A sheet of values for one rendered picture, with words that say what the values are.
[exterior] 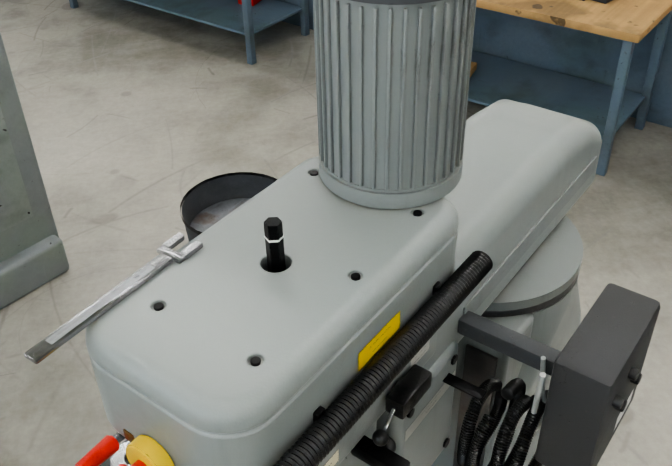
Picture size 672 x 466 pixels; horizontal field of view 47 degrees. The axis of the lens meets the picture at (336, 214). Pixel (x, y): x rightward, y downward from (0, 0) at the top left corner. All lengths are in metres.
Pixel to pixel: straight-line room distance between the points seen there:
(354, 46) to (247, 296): 0.31
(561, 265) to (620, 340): 0.40
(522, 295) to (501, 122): 0.33
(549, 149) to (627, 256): 2.76
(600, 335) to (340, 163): 0.42
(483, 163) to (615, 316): 0.38
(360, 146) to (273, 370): 0.32
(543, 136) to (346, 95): 0.60
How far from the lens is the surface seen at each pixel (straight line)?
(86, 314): 0.91
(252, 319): 0.87
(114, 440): 1.02
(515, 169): 1.37
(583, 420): 1.12
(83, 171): 4.91
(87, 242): 4.30
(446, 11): 0.91
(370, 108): 0.95
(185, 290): 0.92
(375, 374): 0.92
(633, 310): 1.18
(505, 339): 1.22
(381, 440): 1.04
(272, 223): 0.90
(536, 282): 1.45
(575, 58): 5.44
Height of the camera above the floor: 2.48
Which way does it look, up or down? 36 degrees down
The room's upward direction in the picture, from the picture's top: 1 degrees counter-clockwise
